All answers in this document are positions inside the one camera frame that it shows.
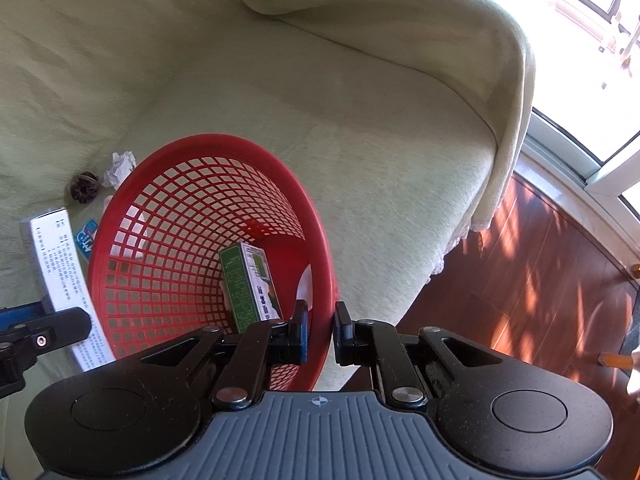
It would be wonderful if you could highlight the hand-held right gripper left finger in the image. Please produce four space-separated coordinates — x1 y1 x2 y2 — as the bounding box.
140 300 309 411

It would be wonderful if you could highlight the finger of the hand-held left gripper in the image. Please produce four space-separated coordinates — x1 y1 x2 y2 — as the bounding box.
0 301 53 325
0 308 94 397

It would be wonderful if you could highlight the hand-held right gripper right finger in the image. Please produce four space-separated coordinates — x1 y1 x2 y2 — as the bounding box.
334 301 506 407

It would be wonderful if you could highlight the long white carton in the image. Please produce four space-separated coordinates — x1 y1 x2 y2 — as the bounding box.
20 207 117 374

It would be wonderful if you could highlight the green carton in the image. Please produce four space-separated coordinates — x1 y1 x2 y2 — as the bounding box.
218 242 285 335

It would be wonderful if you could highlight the blue snack packet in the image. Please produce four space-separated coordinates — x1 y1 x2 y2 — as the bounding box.
73 218 101 263

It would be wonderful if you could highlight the pale pink cloth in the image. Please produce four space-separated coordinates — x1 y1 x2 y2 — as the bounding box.
104 192 151 261

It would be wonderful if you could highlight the red mesh basket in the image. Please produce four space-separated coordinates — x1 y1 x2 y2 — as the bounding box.
87 133 337 394

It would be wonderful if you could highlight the purple velvet scrunchie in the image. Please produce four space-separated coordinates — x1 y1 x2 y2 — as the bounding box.
67 171 101 204

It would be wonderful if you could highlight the crumpled white tissue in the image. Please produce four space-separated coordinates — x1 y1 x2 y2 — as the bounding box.
102 151 137 189

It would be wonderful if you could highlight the sofa with green cover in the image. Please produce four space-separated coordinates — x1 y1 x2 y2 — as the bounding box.
0 0 537 480

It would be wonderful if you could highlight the white sliding door frame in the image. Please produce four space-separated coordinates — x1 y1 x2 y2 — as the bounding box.
500 0 640 203

